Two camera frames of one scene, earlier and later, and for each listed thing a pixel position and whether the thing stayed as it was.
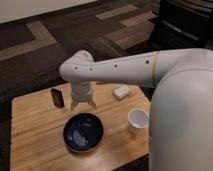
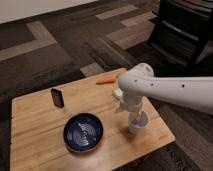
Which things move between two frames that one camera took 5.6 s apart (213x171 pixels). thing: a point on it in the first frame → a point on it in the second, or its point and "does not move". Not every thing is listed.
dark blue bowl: x=83 y=132 does not move
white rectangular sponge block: x=121 y=91 does not move
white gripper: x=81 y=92 → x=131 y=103
